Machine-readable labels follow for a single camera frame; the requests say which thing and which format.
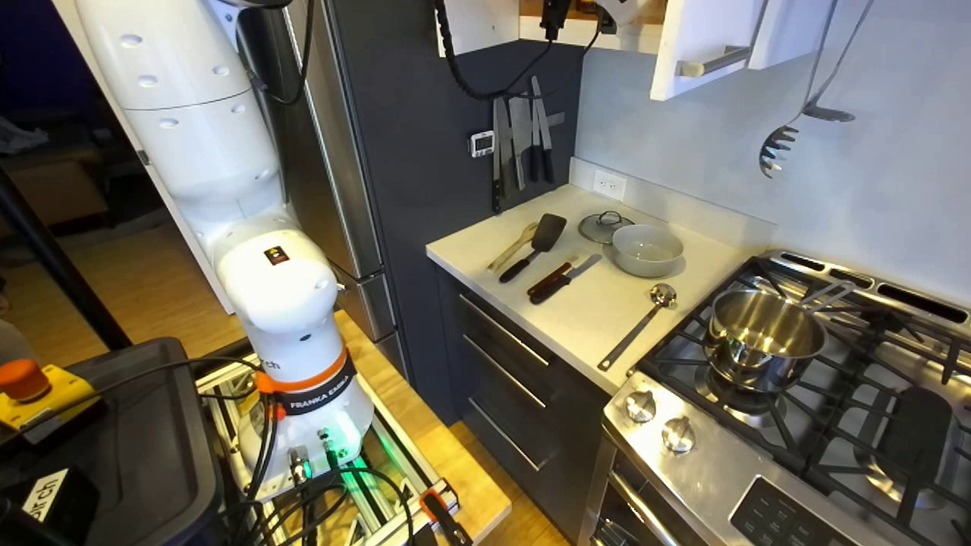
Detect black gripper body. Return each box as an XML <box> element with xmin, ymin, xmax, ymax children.
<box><xmin>539</xmin><ymin>0</ymin><xmax>574</xmax><ymax>46</ymax></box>

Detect white open cupboard door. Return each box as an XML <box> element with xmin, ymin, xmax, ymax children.
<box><xmin>646</xmin><ymin>0</ymin><xmax>767</xmax><ymax>104</ymax></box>

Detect wide shallow clear bowl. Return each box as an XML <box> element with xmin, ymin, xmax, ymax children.
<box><xmin>607</xmin><ymin>218</ymin><xmax>687</xmax><ymax>282</ymax></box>

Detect glass pot lid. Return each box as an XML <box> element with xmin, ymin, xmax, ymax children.
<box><xmin>577</xmin><ymin>206</ymin><xmax>637</xmax><ymax>250</ymax></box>

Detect black spatula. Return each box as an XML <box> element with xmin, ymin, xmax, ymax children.
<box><xmin>498</xmin><ymin>209</ymin><xmax>571</xmax><ymax>286</ymax></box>

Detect dark grey tall cabinet panel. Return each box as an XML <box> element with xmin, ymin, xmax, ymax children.
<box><xmin>322</xmin><ymin>0</ymin><xmax>588</xmax><ymax>422</ymax></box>

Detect hanging slotted spoon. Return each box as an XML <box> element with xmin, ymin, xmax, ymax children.
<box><xmin>756</xmin><ymin>99</ymin><xmax>858</xmax><ymax>182</ymax></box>

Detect stainless steel fridge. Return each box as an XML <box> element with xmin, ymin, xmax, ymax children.
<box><xmin>237</xmin><ymin>0</ymin><xmax>408</xmax><ymax>368</ymax></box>

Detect steel ladle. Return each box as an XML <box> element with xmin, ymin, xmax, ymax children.
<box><xmin>595</xmin><ymin>280</ymin><xmax>680</xmax><ymax>376</ymax></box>

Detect stainless steel pot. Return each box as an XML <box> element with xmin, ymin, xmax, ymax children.
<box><xmin>705</xmin><ymin>282</ymin><xmax>828</xmax><ymax>394</ymax></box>

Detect steel stove knob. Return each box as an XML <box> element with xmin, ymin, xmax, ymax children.
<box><xmin>622</xmin><ymin>387</ymin><xmax>657</xmax><ymax>424</ymax></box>
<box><xmin>657</xmin><ymin>416</ymin><xmax>698</xmax><ymax>457</ymax></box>

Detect dark grey drawer cabinet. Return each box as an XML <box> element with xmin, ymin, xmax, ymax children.
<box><xmin>433</xmin><ymin>265</ymin><xmax>614</xmax><ymax>546</ymax></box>

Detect stainless steel gas stove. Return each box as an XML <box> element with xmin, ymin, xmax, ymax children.
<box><xmin>579</xmin><ymin>250</ymin><xmax>971</xmax><ymax>546</ymax></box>

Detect black diagonal pole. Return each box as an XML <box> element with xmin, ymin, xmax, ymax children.
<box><xmin>0</xmin><ymin>164</ymin><xmax>133</xmax><ymax>355</ymax></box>

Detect black plastic case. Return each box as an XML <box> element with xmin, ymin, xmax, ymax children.
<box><xmin>0</xmin><ymin>336</ymin><xmax>224</xmax><ymax>546</ymax></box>

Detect red emergency stop button box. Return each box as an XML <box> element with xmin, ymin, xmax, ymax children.
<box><xmin>0</xmin><ymin>355</ymin><xmax>102</xmax><ymax>441</ymax></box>

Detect black device white label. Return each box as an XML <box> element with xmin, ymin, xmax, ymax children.
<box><xmin>0</xmin><ymin>462</ymin><xmax>102</xmax><ymax>546</ymax></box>

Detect wooden wall cabinet shelves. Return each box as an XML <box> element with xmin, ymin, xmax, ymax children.
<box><xmin>433</xmin><ymin>0</ymin><xmax>670</xmax><ymax>62</ymax></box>

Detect black camera cable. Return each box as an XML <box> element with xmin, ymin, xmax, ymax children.
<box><xmin>432</xmin><ymin>0</ymin><xmax>611</xmax><ymax>104</ymax></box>

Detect steel knife black handle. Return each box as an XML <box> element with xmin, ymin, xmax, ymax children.
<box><xmin>527</xmin><ymin>77</ymin><xmax>557</xmax><ymax>189</ymax></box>
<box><xmin>506</xmin><ymin>92</ymin><xmax>530</xmax><ymax>195</ymax></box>

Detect white wall outlet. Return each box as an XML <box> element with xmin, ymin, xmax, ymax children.
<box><xmin>588</xmin><ymin>164</ymin><xmax>632</xmax><ymax>203</ymax></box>

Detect black handled paring knife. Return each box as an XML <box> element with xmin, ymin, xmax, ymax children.
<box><xmin>525</xmin><ymin>257</ymin><xmax>590</xmax><ymax>307</ymax></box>

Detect steel drawer bar handle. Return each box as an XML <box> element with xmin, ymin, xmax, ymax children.
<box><xmin>465</xmin><ymin>394</ymin><xmax>557</xmax><ymax>473</ymax></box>
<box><xmin>455</xmin><ymin>291</ymin><xmax>556</xmax><ymax>370</ymax></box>
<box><xmin>461</xmin><ymin>334</ymin><xmax>557</xmax><ymax>414</ymax></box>

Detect steel oven door handle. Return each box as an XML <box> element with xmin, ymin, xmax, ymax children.
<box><xmin>602</xmin><ymin>464</ymin><xmax>675</xmax><ymax>546</ymax></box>

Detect red handled tool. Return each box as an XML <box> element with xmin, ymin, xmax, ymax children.
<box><xmin>418</xmin><ymin>483</ymin><xmax>475</xmax><ymax>546</ymax></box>

